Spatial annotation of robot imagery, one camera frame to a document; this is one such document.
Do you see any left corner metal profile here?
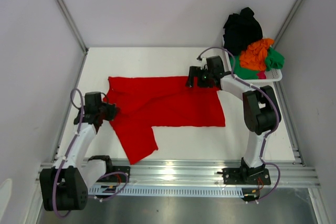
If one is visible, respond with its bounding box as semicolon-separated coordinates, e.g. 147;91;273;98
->
55;0;88;54

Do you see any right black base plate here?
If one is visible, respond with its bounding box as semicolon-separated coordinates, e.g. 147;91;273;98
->
217;166;271;185

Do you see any aluminium mounting rail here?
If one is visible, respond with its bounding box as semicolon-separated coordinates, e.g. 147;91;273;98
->
35;157;321;188

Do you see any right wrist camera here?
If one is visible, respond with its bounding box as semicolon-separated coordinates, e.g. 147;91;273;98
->
197;56;208;70

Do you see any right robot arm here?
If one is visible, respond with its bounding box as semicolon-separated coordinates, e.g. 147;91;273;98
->
186;56;281;184

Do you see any right corner metal profile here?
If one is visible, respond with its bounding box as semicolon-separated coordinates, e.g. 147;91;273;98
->
274;0;304;47

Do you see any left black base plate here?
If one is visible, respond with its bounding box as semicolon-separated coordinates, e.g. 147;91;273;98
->
102;166;131;183

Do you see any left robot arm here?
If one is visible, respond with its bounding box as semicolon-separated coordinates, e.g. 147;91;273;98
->
39;92;119;215

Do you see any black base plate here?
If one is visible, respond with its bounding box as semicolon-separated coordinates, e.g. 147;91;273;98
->
217;166;271;185
102;166;131;183

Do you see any orange t shirt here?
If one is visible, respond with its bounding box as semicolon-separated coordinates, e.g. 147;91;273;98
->
239;38;275;71

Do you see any slotted cable duct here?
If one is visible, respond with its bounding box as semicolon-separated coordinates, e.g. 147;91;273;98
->
89;185;244;198

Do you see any corner metal profile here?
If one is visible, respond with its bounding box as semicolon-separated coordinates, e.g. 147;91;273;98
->
55;0;88;54
274;0;304;47

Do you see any red t shirt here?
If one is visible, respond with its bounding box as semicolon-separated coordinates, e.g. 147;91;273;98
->
104;76;226;165

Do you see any black t shirt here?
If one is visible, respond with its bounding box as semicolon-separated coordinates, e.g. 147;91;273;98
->
223;7;263;56

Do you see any green t shirt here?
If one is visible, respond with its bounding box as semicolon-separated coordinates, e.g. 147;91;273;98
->
234;48;285;80

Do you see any pink cloth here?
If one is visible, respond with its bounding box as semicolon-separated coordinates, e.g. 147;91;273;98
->
257;71;267;80

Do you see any white plastic basket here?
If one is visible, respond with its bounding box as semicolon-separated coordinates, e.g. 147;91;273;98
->
226;46;282;82

